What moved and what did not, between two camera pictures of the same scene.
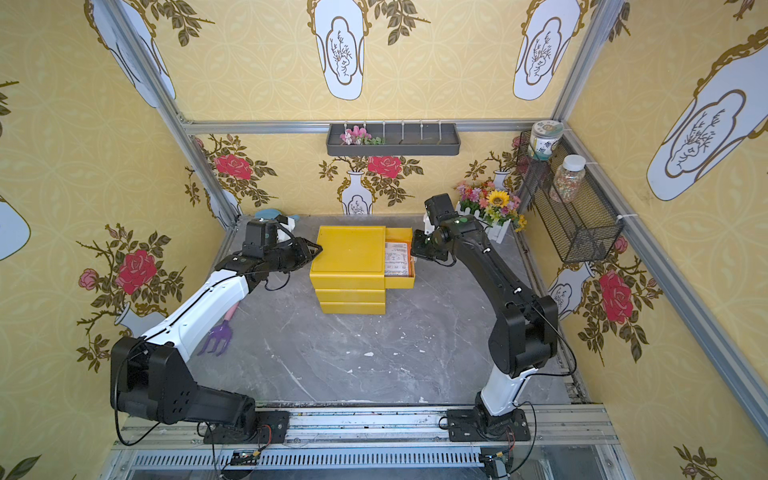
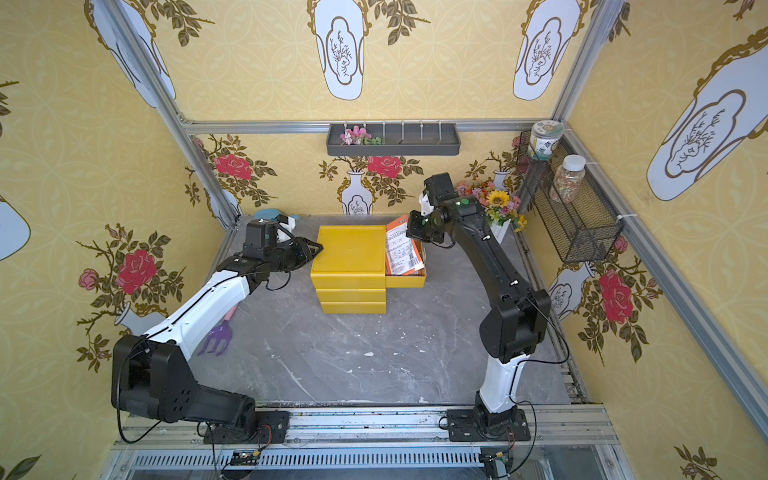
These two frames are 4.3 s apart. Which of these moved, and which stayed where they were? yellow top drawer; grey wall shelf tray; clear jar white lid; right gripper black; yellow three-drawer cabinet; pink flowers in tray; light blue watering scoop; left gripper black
Moved: right gripper black; yellow top drawer
Stayed: left gripper black; light blue watering scoop; grey wall shelf tray; yellow three-drawer cabinet; pink flowers in tray; clear jar white lid
